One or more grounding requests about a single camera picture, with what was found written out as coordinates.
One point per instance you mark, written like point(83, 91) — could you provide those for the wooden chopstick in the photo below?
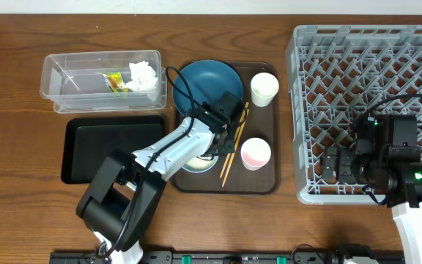
point(238, 141)
point(228, 161)

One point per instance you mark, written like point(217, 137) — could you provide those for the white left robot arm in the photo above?
point(123, 196)

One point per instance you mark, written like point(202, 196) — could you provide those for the brown serving tray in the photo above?
point(261, 123)

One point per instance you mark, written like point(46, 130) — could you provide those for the light blue bowl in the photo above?
point(198, 166)

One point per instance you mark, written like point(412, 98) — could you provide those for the grey dishwasher rack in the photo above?
point(336, 73)

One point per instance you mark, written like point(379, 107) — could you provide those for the clear plastic waste bin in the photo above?
point(75, 82)

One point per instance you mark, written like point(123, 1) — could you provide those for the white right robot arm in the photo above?
point(392, 177)

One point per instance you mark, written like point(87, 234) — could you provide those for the yellow orange snack wrapper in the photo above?
point(114, 82)

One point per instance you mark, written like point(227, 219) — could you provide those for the dark blue plate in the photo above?
point(208, 80)

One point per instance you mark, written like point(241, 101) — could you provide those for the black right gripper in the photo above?
point(338, 163)

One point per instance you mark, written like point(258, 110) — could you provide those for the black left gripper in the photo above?
point(229, 136)

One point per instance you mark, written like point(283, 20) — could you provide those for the pink cup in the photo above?
point(255, 153)

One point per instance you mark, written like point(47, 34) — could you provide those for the black food waste tray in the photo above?
point(88, 140)

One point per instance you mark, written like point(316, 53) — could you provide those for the black rail at table edge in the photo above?
point(164, 257)

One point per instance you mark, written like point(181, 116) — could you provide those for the white napkin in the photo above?
point(143, 77)

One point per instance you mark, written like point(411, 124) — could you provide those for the white paper cup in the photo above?
point(264, 87)

